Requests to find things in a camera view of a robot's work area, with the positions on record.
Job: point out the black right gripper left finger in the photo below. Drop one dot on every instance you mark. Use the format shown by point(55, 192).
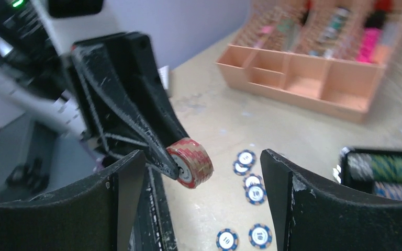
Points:
point(94, 213)

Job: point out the small white red box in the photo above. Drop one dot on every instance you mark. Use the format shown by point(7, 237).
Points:
point(164, 73)

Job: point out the blue 10 chip upper single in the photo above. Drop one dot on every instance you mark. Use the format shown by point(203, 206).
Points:
point(260, 236)

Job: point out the blue 10 chip lower single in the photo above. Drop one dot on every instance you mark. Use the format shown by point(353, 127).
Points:
point(227, 240)

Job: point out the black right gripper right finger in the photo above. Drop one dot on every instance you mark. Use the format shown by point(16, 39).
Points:
point(311, 212)

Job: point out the red 5 chip stack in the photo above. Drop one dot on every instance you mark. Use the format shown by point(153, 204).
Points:
point(194, 164)

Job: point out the green red chip row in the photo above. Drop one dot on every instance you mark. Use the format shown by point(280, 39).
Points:
point(375, 167)

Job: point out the blue 10 chip far left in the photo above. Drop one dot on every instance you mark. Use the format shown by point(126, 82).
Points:
point(246, 158)

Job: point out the blue orange chip row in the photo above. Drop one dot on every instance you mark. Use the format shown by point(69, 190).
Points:
point(388, 190)

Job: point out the black poker chip case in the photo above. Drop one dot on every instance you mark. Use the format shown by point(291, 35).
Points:
point(341, 171)

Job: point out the blue 10 chip under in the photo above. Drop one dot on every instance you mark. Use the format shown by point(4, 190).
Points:
point(239, 170)
point(252, 179)

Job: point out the blue 10 chip single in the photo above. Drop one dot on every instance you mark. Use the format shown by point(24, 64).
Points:
point(260, 236)
point(227, 240)

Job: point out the pink highlighter marker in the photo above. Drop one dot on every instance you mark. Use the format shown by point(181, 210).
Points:
point(371, 33)

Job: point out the blue 10 chip under left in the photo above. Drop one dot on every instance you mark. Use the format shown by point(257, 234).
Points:
point(239, 170)

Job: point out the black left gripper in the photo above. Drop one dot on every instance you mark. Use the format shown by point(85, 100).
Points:
point(116, 82)

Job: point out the blue 10 chip under middle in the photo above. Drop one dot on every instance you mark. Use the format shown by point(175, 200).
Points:
point(252, 179)

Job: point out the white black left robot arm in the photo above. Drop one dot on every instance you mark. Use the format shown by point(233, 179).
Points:
point(27, 55)

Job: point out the peach desk organizer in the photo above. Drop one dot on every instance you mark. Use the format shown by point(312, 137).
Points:
point(303, 53)

